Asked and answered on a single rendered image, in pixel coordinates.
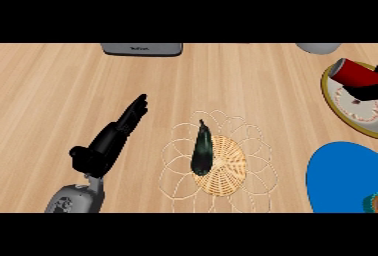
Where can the dark eggplant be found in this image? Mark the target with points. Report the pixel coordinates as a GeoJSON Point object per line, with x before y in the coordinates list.
{"type": "Point", "coordinates": [202, 151]}

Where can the blue round plate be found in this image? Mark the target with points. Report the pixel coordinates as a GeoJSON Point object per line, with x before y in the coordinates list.
{"type": "Point", "coordinates": [339, 176]}

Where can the pale grey round object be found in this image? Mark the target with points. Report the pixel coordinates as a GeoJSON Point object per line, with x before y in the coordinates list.
{"type": "Point", "coordinates": [319, 48]}

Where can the red can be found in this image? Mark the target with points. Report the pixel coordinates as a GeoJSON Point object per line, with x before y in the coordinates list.
{"type": "Point", "coordinates": [356, 74]}

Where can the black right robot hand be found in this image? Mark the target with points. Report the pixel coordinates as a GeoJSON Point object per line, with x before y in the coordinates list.
{"type": "Point", "coordinates": [364, 92]}

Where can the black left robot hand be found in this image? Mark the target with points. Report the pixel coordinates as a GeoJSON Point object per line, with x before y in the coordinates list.
{"type": "Point", "coordinates": [105, 143]}

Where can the teal and orange object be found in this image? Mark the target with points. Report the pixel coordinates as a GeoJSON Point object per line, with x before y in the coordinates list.
{"type": "Point", "coordinates": [372, 204]}

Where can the grey flat appliance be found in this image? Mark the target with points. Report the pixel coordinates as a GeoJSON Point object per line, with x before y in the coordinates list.
{"type": "Point", "coordinates": [141, 49]}

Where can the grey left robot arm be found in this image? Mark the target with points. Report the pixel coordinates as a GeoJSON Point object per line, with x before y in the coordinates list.
{"type": "Point", "coordinates": [74, 198]}

